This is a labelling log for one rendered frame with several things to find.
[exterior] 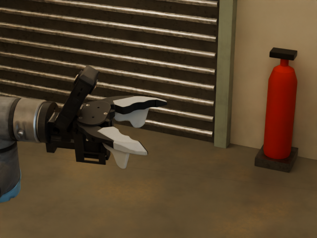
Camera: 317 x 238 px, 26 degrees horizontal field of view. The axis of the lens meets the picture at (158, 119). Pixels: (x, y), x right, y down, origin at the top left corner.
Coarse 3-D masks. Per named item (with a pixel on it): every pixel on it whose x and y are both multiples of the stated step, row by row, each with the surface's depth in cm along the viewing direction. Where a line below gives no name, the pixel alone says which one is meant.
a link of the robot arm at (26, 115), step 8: (24, 104) 116; (32, 104) 115; (40, 104) 116; (16, 112) 115; (24, 112) 115; (32, 112) 114; (16, 120) 115; (24, 120) 114; (32, 120) 114; (16, 128) 115; (24, 128) 115; (32, 128) 114; (16, 136) 116; (24, 136) 116; (32, 136) 115
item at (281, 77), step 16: (288, 64) 330; (272, 80) 331; (288, 80) 328; (272, 96) 333; (288, 96) 331; (272, 112) 336; (288, 112) 335; (272, 128) 340; (288, 128) 339; (272, 144) 343; (288, 144) 344; (256, 160) 348; (272, 160) 345; (288, 160) 345
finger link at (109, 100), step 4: (112, 96) 119; (116, 96) 119; (120, 96) 119; (124, 96) 119; (128, 96) 119; (132, 96) 119; (100, 100) 118; (104, 100) 118; (108, 100) 118; (112, 100) 118; (112, 104) 117; (112, 108) 117
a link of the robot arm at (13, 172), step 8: (16, 144) 121; (0, 152) 119; (8, 152) 120; (16, 152) 122; (0, 160) 119; (8, 160) 120; (16, 160) 122; (0, 168) 118; (8, 168) 120; (16, 168) 122; (0, 176) 117; (8, 176) 120; (16, 176) 123; (0, 184) 117; (8, 184) 120; (16, 184) 123; (0, 192) 117; (8, 192) 122; (16, 192) 124; (0, 200) 123; (8, 200) 123
